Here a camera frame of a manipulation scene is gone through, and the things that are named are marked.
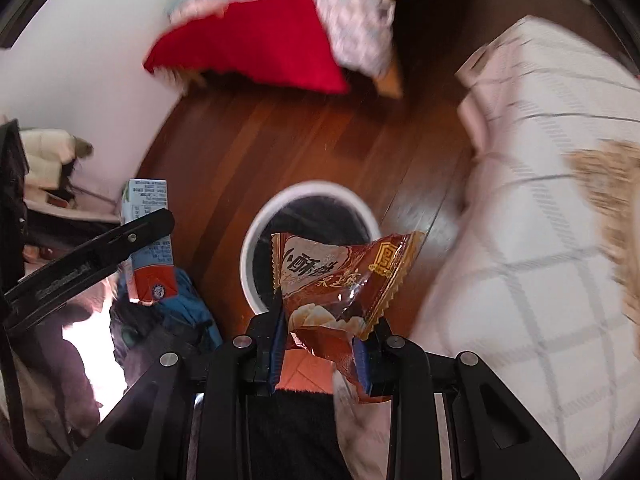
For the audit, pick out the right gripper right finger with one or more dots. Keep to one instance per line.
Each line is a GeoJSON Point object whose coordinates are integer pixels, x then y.
{"type": "Point", "coordinates": [455, 408]}

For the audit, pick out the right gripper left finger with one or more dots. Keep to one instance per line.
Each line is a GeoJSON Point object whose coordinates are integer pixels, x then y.
{"type": "Point", "coordinates": [188, 417]}

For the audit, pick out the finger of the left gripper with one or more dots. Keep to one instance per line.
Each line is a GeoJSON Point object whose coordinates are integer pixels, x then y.
{"type": "Point", "coordinates": [44, 291]}

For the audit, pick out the blue white milk carton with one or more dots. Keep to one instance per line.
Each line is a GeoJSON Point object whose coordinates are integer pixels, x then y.
{"type": "Point", "coordinates": [149, 272]}

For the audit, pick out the brown snack wrapper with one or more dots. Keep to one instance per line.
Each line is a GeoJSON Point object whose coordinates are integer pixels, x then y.
{"type": "Point", "coordinates": [333, 296]}

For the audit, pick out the black trash bag liner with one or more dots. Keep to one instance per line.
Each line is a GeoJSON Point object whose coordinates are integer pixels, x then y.
{"type": "Point", "coordinates": [316, 217]}

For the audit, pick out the white round trash bin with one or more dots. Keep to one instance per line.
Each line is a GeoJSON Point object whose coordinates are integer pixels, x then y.
{"type": "Point", "coordinates": [304, 264]}

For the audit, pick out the blue clothes pile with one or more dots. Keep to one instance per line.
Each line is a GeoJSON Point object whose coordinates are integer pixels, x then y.
{"type": "Point", "coordinates": [141, 334]}

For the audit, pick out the white grid tablecloth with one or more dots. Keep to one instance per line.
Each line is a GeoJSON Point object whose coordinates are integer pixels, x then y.
{"type": "Point", "coordinates": [528, 285]}

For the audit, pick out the cream puffer jacket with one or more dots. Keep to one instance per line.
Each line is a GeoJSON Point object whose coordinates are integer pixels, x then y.
{"type": "Point", "coordinates": [48, 153]}

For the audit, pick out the red bed sheet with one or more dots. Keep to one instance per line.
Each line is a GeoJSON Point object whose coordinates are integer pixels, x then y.
{"type": "Point", "coordinates": [279, 42]}

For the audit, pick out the pink patterned mattress cover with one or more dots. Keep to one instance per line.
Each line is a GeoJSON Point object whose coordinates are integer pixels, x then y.
{"type": "Point", "coordinates": [360, 33]}

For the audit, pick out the wooden bed frame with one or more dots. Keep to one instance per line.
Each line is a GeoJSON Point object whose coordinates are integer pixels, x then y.
{"type": "Point", "coordinates": [395, 77]}

